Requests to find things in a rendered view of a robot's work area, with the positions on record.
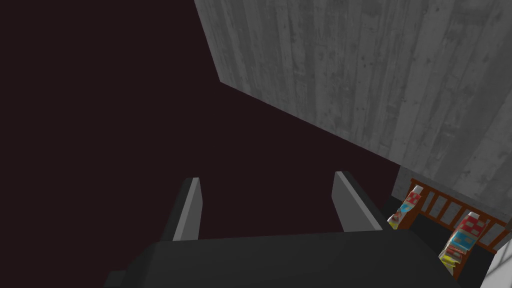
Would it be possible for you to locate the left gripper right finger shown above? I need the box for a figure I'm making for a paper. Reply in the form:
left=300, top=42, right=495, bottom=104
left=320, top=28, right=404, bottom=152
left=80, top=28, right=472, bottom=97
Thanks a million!
left=331, top=170, right=393, bottom=233

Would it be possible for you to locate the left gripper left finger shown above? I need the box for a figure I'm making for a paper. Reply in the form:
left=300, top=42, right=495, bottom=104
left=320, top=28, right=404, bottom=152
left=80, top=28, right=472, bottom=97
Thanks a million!
left=159, top=177, right=204, bottom=243

